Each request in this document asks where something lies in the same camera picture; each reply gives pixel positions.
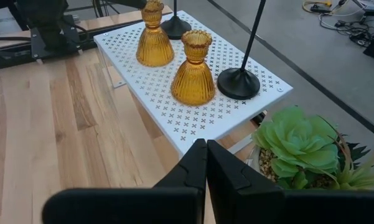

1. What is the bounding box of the tall black candlestick holder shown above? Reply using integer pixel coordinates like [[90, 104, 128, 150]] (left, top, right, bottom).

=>
[[217, 0, 268, 101], [161, 0, 192, 40]]

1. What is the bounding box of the yellow cable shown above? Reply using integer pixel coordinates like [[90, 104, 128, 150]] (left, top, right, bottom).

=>
[[302, 0, 333, 13]]

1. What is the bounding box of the white cable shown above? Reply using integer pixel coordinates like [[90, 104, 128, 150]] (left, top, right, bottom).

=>
[[319, 6, 367, 32]]

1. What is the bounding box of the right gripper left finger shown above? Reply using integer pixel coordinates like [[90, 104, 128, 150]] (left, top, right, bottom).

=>
[[42, 139, 208, 224]]

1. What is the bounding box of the green succulent in patterned pot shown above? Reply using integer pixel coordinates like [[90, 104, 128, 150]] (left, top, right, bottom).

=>
[[245, 105, 374, 191]]

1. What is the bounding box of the black cable tangle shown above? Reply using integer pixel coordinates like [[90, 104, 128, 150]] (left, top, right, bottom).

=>
[[332, 18, 374, 47]]

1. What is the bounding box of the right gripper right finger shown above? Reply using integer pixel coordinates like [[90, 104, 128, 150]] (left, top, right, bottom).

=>
[[207, 139, 374, 224]]

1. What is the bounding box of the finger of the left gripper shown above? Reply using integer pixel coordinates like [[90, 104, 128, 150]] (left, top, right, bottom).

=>
[[107, 0, 147, 9]]

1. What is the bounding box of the amber ribbed glass candle holder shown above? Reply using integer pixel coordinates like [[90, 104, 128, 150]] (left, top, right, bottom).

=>
[[136, 0, 175, 68], [170, 29, 217, 106]]

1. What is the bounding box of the white perforated metal shelf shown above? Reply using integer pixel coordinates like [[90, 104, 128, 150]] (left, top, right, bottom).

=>
[[93, 10, 294, 158]]

